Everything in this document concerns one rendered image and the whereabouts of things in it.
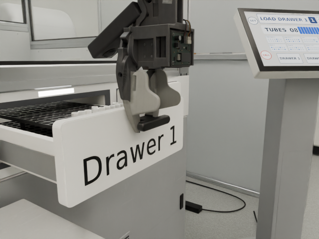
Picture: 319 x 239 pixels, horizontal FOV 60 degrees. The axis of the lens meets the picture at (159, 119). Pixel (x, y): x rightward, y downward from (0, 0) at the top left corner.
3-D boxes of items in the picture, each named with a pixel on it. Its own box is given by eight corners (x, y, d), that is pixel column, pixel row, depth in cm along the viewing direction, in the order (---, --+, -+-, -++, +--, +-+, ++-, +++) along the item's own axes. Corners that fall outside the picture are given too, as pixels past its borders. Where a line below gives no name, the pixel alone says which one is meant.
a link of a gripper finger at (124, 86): (122, 100, 38) (126, 34, 37) (113, 99, 39) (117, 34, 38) (143, 100, 42) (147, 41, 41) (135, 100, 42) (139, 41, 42)
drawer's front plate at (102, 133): (182, 148, 57) (183, 96, 55) (67, 210, 34) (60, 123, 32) (175, 147, 58) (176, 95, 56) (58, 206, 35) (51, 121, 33)
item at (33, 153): (171, 142, 57) (171, 113, 56) (68, 189, 36) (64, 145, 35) (51, 119, 79) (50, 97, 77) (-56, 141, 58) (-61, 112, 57)
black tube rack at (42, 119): (128, 139, 58) (127, 108, 56) (56, 165, 44) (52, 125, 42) (61, 125, 70) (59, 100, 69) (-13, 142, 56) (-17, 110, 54)
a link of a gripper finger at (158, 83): (176, 132, 42) (172, 71, 39) (145, 126, 46) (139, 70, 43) (186, 125, 45) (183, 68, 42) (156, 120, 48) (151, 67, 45)
